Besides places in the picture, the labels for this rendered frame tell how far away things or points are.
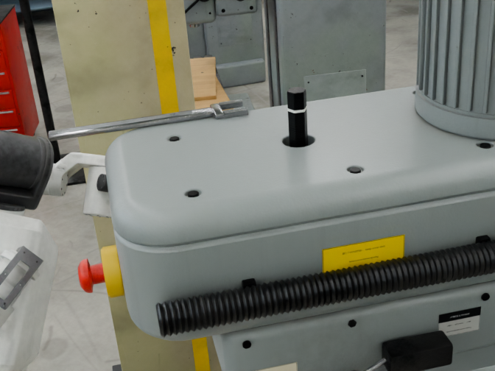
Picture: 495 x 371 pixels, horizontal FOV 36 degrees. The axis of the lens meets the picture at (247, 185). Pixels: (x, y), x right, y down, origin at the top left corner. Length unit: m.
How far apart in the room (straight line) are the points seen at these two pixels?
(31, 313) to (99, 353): 2.38
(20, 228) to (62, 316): 2.68
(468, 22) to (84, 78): 1.92
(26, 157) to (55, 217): 3.55
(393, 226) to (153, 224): 0.25
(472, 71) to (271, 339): 0.36
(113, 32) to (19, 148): 1.34
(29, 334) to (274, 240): 0.60
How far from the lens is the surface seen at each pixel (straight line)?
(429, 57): 0.88
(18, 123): 5.60
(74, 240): 4.53
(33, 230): 1.26
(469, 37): 0.83
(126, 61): 2.60
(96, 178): 1.53
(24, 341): 1.26
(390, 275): 0.78
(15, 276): 1.14
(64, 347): 3.72
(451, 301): 0.90
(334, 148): 0.84
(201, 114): 0.94
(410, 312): 0.88
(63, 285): 4.14
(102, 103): 2.64
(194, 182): 0.78
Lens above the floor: 2.24
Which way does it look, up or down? 27 degrees down
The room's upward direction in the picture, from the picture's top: 5 degrees counter-clockwise
